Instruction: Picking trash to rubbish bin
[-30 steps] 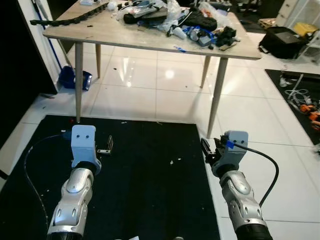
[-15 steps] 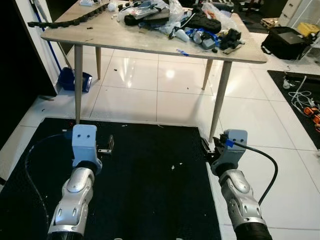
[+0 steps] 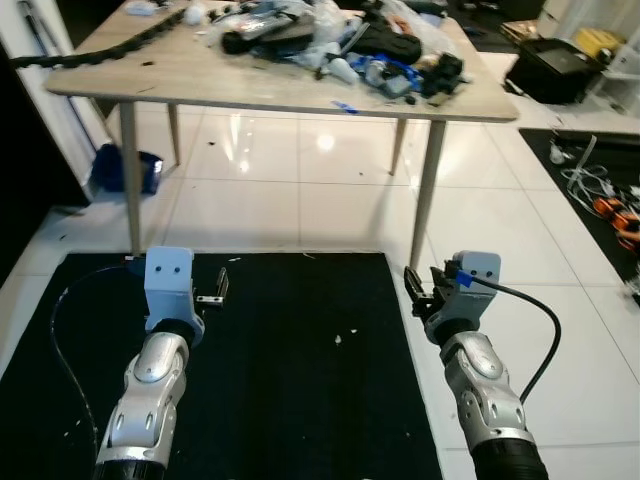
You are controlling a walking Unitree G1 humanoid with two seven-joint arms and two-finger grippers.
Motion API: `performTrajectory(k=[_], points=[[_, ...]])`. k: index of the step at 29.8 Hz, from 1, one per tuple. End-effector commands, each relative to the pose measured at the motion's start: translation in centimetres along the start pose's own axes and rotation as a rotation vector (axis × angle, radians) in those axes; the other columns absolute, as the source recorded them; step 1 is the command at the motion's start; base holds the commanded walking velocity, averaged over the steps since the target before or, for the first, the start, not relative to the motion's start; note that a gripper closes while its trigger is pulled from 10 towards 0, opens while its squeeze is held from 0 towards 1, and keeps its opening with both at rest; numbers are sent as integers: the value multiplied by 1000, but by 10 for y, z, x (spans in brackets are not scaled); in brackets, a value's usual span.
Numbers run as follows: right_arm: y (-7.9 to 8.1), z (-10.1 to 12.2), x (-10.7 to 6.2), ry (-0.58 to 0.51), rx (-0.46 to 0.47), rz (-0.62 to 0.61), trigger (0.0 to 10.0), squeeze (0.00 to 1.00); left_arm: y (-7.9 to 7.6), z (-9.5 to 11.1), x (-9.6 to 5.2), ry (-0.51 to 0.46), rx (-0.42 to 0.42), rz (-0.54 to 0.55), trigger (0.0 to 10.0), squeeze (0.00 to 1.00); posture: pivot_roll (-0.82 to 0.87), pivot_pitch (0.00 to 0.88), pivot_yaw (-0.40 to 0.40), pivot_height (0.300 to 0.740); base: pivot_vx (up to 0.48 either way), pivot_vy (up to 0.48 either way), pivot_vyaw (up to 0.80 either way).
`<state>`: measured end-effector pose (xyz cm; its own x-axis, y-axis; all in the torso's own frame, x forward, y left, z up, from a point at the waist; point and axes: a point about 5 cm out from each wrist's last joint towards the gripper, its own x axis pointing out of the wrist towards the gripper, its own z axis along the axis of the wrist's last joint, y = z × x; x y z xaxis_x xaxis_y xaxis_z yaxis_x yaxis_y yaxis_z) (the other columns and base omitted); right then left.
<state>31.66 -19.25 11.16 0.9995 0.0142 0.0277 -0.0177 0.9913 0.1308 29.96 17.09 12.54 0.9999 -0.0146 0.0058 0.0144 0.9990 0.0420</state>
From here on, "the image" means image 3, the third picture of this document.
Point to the blue rubbish bin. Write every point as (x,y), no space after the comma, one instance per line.
(112,170)

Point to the large black floor mat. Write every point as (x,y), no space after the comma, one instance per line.
(300,380)

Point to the small black floor mat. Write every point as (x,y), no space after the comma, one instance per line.
(545,160)

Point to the orange black tool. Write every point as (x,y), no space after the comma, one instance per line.
(618,220)

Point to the blue tape scrap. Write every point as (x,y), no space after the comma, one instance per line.
(343,106)

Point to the black motor part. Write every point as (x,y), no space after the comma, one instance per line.
(442,75)

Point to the light wooden table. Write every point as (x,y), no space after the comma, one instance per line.
(200,80)

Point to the blue plastic part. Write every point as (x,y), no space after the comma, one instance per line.
(390,75)

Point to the small white bottle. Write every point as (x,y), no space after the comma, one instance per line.
(340,70)

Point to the black equipment case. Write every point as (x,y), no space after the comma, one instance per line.
(555,72)

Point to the black pouch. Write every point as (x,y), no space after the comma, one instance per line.
(385,42)

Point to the flat black bag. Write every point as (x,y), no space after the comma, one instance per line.
(265,35)

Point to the clear plastic bag heap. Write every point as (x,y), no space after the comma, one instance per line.
(330,30)

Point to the white door panel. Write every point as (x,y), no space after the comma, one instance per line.
(40,90)

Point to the yellow box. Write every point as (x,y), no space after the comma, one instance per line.
(600,44)

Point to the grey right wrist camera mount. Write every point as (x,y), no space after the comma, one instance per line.
(478,272)

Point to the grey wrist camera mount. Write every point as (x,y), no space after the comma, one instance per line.
(168,280)
(478,272)

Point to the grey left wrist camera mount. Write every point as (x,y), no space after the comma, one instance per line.
(168,280)

